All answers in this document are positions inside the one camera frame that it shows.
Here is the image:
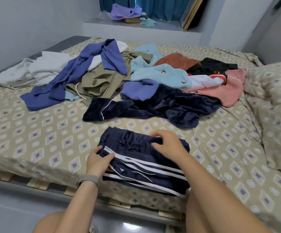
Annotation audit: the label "person's right hand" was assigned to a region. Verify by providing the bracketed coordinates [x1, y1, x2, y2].
[149, 129, 191, 163]

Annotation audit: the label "person's left hand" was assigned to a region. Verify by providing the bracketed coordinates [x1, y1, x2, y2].
[85, 145, 116, 179]

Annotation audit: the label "navy velvet garment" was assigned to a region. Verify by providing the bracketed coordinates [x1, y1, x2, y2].
[82, 84, 223, 129]

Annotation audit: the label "navy striped track pants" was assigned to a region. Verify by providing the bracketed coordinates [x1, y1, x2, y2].
[97, 126, 192, 198]

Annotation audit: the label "bed with patterned beige sheet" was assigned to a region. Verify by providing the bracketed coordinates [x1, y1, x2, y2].
[0, 0, 281, 226]

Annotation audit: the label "light blue fleece garment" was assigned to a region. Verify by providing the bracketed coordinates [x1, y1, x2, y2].
[130, 43, 226, 91]

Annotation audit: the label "light blue fleece pajama pants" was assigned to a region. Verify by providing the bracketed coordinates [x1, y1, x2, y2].
[64, 90, 81, 102]

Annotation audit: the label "olive green trousers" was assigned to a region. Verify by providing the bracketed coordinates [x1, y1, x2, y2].
[64, 51, 153, 106]

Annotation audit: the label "pink shirt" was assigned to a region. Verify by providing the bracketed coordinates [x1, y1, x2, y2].
[189, 68, 248, 108]

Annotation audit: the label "rust brown garment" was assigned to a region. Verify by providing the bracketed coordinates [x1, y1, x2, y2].
[153, 52, 201, 72]

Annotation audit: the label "black garment yellow print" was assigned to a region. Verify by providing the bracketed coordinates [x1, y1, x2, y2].
[186, 57, 239, 85]

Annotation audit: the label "white red-striped zip jacket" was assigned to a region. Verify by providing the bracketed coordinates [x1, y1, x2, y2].
[0, 40, 129, 89]

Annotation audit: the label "person's right forearm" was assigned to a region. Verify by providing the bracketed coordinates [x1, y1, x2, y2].
[177, 150, 272, 233]

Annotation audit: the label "person's left forearm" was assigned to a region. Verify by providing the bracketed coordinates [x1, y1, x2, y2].
[53, 182, 100, 233]

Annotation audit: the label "person's left leg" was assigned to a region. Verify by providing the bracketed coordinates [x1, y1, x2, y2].
[33, 211, 66, 233]

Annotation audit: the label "grey band wristwatch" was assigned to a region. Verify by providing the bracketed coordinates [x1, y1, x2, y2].
[76, 174, 101, 190]

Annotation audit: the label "patterned beige pillow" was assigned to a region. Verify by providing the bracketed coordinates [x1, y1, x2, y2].
[242, 61, 281, 170]

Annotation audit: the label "teal small item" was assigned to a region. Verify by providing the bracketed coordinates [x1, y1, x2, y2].
[140, 17, 158, 27]

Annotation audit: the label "leaning wooden picture frames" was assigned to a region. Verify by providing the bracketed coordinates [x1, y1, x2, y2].
[181, 0, 206, 31]

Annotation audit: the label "blue curtain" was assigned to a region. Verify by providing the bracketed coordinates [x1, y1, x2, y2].
[99, 0, 195, 22]

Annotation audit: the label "purple cloth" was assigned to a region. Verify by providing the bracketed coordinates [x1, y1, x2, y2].
[110, 3, 143, 21]

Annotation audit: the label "clear plastic bag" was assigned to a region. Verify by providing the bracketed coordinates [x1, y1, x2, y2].
[99, 10, 113, 20]

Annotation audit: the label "grey upholstered headboard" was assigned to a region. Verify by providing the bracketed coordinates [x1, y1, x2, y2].
[242, 0, 281, 66]

